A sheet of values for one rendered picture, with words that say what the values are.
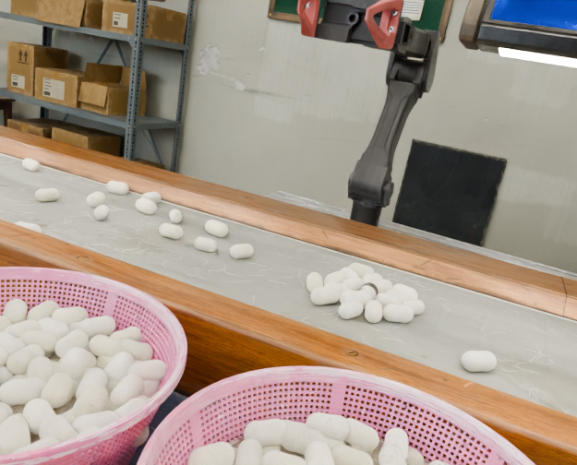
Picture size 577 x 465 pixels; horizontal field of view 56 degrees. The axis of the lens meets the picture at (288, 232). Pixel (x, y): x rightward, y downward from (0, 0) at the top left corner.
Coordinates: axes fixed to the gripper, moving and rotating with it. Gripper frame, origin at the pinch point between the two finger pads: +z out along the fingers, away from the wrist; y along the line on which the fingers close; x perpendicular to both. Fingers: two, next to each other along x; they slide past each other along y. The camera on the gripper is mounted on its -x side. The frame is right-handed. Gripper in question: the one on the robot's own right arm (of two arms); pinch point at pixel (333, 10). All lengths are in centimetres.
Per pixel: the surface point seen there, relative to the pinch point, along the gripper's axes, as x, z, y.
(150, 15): -1, -158, -162
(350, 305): 31.2, 18.0, 15.4
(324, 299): 31.9, 17.3, 12.1
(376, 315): 31.8, 17.1, 18.3
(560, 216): 54, -196, 46
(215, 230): 31.9, 7.3, -9.2
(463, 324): 33.1, 8.2, 26.9
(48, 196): 31.9, 15.3, -33.7
